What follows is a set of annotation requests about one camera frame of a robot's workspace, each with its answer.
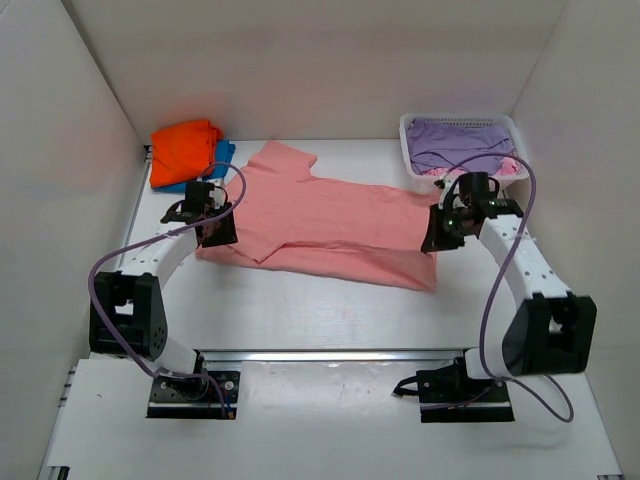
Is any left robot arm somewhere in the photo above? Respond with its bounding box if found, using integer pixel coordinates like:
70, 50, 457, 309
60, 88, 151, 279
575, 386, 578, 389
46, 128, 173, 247
89, 180, 238, 398

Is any purple t-shirt in basket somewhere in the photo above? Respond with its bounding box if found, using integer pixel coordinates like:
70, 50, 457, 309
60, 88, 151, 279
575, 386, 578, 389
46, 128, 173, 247
406, 119, 515, 165

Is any front aluminium rail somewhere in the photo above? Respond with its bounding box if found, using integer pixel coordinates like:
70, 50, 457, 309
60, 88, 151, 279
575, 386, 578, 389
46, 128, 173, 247
203, 349, 464, 363

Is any aluminium rail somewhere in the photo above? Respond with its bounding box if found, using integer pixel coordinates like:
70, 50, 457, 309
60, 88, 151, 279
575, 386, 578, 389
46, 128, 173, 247
203, 349, 464, 363
91, 141, 152, 271

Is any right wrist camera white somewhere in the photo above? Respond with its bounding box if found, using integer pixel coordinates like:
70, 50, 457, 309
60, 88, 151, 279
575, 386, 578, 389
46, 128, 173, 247
434, 175, 455, 210

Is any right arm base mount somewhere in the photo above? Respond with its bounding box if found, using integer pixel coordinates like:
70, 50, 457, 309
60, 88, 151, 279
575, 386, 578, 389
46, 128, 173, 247
392, 357, 515, 424

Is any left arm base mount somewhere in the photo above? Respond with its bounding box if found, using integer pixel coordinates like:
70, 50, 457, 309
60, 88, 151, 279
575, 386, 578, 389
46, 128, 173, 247
146, 361, 241, 421

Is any salmon pink t-shirt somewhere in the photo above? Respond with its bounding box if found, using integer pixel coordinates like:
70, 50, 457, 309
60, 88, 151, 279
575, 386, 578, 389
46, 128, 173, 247
196, 141, 438, 291

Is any pink t-shirt in basket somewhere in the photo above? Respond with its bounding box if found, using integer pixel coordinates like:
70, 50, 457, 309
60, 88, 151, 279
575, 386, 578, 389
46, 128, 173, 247
411, 155, 520, 177

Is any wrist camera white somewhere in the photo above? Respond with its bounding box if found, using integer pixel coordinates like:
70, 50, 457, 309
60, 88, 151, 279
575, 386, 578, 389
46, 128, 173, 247
434, 175, 455, 210
209, 185, 229, 209

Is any white plastic basket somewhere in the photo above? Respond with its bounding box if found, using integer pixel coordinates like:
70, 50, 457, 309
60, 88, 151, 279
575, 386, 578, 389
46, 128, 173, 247
399, 113, 528, 194

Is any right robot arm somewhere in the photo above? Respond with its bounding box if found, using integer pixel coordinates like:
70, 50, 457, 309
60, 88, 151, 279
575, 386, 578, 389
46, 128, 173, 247
421, 173, 597, 401

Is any left aluminium rail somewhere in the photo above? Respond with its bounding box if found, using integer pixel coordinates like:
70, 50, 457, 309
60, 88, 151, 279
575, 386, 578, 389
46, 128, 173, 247
91, 141, 152, 271

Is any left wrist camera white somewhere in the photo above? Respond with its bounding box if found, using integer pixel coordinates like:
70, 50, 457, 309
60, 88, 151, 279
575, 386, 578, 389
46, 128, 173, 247
209, 185, 229, 209

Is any folded blue t-shirt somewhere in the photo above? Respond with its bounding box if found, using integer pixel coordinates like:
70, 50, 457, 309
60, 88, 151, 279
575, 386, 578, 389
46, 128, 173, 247
154, 140, 236, 194

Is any folded orange t-shirt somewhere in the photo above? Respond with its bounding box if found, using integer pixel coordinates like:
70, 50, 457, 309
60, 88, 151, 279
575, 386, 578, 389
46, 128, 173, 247
150, 119, 224, 189

